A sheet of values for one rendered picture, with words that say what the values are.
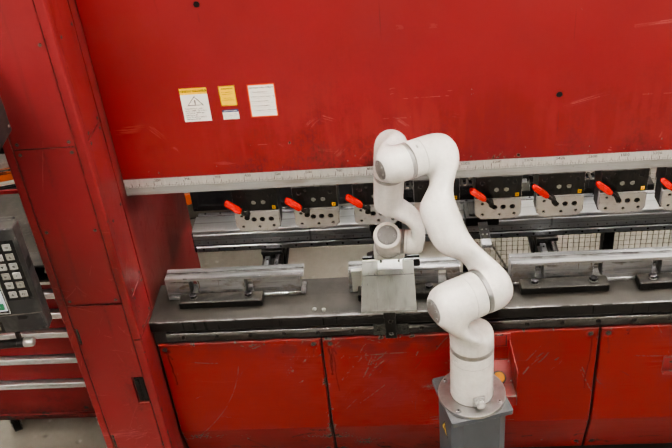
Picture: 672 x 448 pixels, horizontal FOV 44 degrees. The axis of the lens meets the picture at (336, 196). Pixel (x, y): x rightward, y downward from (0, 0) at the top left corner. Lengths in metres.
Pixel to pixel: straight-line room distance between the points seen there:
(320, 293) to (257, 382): 0.42
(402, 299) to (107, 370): 1.07
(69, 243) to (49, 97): 0.51
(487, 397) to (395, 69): 0.98
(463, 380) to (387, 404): 0.91
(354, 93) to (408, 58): 0.20
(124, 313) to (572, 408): 1.66
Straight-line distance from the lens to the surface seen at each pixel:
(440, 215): 2.18
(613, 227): 3.30
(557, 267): 3.03
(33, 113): 2.56
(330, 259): 4.63
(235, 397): 3.26
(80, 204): 2.68
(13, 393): 3.91
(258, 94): 2.60
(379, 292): 2.82
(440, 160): 2.22
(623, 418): 3.42
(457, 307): 2.15
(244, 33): 2.52
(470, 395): 2.40
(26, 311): 2.55
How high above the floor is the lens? 2.81
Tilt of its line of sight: 33 degrees down
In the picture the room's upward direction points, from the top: 6 degrees counter-clockwise
